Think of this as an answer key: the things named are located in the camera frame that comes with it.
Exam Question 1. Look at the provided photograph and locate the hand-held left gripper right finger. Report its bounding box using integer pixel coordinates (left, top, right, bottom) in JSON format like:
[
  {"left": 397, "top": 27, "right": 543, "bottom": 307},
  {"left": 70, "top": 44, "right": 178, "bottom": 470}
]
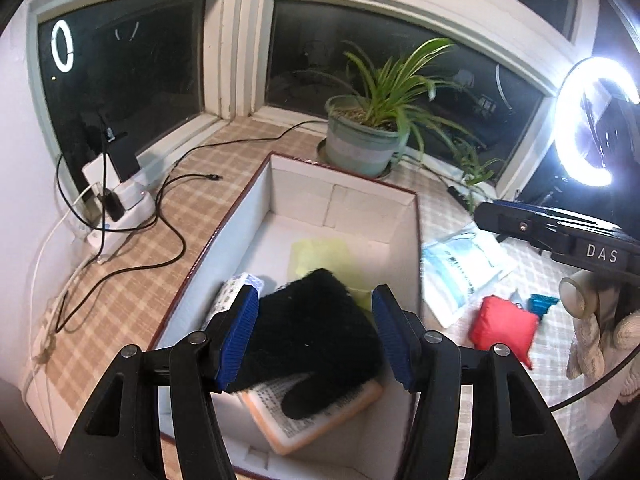
[{"left": 371, "top": 284, "right": 568, "bottom": 480}]

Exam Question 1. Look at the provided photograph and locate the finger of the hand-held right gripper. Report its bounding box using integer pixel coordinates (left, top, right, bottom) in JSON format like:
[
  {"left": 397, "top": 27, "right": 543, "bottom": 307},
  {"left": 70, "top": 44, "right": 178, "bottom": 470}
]
[
  {"left": 474, "top": 200, "right": 573, "bottom": 257},
  {"left": 515, "top": 202, "right": 632, "bottom": 235}
]

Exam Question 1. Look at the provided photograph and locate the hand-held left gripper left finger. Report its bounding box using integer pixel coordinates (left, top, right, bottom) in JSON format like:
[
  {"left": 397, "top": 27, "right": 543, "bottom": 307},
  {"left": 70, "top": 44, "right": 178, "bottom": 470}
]
[{"left": 54, "top": 284, "right": 261, "bottom": 480}]

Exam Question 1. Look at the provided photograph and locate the small printed tissue packet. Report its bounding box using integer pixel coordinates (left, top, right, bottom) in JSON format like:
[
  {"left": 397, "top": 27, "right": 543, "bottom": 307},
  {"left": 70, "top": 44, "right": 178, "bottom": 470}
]
[{"left": 210, "top": 272, "right": 266, "bottom": 326}]

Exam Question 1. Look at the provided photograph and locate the black fuzzy glove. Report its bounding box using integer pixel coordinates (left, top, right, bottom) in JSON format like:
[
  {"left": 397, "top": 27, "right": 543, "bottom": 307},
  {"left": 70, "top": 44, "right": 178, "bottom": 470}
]
[{"left": 235, "top": 267, "right": 388, "bottom": 421}]

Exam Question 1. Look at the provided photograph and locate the yellow-green cloth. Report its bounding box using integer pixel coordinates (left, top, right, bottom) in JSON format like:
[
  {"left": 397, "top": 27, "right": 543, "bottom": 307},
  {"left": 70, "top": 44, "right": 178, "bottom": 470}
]
[{"left": 290, "top": 238, "right": 373, "bottom": 313}]

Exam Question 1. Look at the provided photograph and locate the orange tissue packet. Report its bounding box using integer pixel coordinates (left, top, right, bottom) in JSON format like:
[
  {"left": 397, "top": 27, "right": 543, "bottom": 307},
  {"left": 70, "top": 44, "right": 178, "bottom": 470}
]
[{"left": 237, "top": 377, "right": 385, "bottom": 457}]

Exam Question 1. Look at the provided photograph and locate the red and white cardboard box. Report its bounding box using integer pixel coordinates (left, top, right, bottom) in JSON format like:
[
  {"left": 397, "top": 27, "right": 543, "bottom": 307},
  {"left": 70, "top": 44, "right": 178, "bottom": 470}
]
[{"left": 147, "top": 152, "right": 423, "bottom": 480}]

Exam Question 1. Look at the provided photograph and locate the small green plant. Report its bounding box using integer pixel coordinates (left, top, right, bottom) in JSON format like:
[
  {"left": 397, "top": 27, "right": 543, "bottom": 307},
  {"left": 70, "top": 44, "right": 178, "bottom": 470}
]
[{"left": 440, "top": 140, "right": 506, "bottom": 213}]

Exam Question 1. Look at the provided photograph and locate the white face mask packet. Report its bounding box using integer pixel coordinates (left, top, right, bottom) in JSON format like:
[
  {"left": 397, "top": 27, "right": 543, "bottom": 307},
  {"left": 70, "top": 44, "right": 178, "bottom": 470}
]
[{"left": 420, "top": 225, "right": 518, "bottom": 330}]

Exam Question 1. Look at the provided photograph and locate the teal plastic toy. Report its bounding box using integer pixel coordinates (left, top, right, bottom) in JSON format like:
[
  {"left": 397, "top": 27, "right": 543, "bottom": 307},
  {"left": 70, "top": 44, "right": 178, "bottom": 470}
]
[{"left": 529, "top": 294, "right": 560, "bottom": 317}]

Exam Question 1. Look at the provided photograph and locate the red cloth pouch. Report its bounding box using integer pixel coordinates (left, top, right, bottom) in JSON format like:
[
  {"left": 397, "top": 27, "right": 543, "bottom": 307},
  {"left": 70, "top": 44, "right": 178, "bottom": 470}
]
[{"left": 469, "top": 295, "right": 541, "bottom": 371}]

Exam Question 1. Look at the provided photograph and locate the checked tablecloth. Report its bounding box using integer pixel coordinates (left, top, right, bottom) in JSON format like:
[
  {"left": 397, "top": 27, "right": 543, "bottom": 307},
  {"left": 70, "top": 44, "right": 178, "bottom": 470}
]
[{"left": 25, "top": 115, "right": 640, "bottom": 480}]

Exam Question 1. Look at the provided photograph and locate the white power strip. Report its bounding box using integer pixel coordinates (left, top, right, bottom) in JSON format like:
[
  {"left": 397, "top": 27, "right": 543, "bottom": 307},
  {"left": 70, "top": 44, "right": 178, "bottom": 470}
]
[{"left": 75, "top": 220, "right": 131, "bottom": 261}]

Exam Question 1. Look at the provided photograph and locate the white charging dock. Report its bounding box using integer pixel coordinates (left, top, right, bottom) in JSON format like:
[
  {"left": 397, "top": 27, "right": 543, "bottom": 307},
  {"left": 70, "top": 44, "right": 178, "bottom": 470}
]
[{"left": 82, "top": 115, "right": 156, "bottom": 226}]

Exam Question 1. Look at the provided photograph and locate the potted spider plant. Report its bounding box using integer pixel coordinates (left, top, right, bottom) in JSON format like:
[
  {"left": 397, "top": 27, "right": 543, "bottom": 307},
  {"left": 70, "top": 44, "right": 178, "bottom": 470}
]
[{"left": 295, "top": 37, "right": 476, "bottom": 178}]

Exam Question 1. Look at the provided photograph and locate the white ring light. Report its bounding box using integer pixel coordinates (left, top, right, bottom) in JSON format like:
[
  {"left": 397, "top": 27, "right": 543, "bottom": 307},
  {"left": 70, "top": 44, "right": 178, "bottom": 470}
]
[{"left": 554, "top": 56, "right": 640, "bottom": 186}]

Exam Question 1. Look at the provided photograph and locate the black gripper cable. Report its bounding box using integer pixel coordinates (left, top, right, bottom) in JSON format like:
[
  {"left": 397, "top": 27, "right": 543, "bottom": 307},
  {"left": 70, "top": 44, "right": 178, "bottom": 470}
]
[{"left": 547, "top": 360, "right": 626, "bottom": 411}]

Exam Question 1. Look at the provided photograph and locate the black charging cable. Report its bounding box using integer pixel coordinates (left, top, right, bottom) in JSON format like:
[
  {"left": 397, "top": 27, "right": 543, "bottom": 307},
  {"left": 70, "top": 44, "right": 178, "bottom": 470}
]
[
  {"left": 52, "top": 172, "right": 223, "bottom": 333},
  {"left": 135, "top": 120, "right": 331, "bottom": 221}
]

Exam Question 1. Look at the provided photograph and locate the white cable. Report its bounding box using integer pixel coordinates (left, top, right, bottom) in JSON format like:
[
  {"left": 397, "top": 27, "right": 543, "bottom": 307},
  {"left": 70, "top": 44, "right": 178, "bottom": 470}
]
[{"left": 27, "top": 185, "right": 101, "bottom": 396}]

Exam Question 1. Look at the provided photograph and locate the white window frame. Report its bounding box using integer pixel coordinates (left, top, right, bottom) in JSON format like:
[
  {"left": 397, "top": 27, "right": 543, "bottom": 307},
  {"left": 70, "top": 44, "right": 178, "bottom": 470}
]
[{"left": 27, "top": 0, "right": 601, "bottom": 201}]

